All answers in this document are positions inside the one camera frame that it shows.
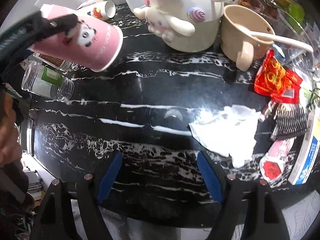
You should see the white cartoon dog kettle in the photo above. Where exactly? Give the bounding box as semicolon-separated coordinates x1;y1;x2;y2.
133;0;228;53

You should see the crumpled white tissue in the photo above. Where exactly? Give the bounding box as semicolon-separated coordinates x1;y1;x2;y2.
189;105;261;168

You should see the beige ceramic mug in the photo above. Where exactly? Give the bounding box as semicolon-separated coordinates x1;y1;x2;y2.
220;5;274;72

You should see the white spoon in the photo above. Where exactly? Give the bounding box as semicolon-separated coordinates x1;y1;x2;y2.
235;24;313;53

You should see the green white medicine box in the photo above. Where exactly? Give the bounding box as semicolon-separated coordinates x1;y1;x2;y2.
77;0;112;10

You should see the pink panda paper cup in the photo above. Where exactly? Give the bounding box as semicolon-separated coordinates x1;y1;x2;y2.
30;4;123;72

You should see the black hair comb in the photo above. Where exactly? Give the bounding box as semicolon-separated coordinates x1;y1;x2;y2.
270;103;307;141

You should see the person's left hand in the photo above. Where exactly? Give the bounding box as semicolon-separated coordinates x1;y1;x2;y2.
0;93;22;166

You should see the lying cartoon paper cup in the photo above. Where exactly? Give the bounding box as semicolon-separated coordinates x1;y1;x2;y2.
77;1;116;21

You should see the red snack wrapper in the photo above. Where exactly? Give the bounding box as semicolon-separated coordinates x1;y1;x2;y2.
254;49;303;104

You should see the green label plastic cup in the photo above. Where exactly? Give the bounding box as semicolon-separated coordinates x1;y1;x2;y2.
21;61;74;102

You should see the pink rose sachet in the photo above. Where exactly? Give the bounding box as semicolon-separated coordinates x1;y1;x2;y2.
259;138;295;183

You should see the clear glass bowl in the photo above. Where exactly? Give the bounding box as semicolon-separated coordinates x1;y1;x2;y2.
271;9;314;72

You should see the blue white medicine box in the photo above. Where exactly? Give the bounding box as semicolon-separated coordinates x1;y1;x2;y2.
288;107;319;185

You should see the small lipstick tube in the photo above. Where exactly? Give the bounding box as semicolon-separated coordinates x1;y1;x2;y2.
258;100;278;122

